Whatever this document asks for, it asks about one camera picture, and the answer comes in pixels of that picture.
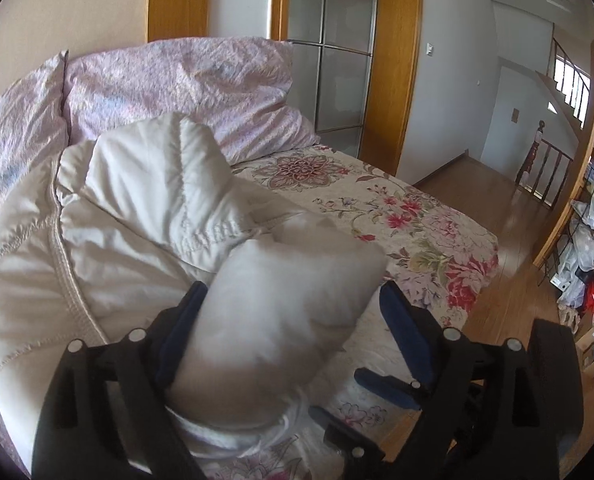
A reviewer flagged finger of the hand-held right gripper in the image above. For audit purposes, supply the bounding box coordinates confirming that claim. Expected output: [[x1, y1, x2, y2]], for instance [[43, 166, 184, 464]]
[[354, 367, 428, 409], [308, 405, 388, 468]]

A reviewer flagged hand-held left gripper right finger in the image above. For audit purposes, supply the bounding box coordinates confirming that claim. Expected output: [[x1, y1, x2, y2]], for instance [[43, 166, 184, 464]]
[[379, 280, 562, 480]]

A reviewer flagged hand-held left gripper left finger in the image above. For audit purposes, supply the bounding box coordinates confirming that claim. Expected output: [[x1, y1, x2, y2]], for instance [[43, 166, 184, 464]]
[[31, 280, 210, 480]]

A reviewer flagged white puffer jacket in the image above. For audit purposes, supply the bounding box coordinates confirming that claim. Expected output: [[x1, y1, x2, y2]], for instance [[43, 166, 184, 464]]
[[0, 111, 388, 453]]

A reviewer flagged floral bedspread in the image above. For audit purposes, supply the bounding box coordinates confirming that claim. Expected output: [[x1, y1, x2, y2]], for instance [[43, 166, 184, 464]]
[[0, 142, 500, 480]]

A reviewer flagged wooden stair banister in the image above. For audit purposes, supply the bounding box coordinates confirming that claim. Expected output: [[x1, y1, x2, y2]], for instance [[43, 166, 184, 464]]
[[514, 120, 575, 207]]

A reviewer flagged pink crinkled pillow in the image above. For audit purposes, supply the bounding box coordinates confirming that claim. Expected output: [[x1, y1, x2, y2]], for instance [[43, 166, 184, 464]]
[[0, 50, 70, 281], [63, 36, 322, 166]]

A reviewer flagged frosted glass sliding door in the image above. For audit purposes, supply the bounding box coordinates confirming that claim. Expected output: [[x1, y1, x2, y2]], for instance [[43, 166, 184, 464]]
[[287, 0, 380, 160]]

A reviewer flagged cluttered wire shelf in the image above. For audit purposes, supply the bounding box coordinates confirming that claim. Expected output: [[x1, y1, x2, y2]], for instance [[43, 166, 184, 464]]
[[552, 125, 594, 396]]

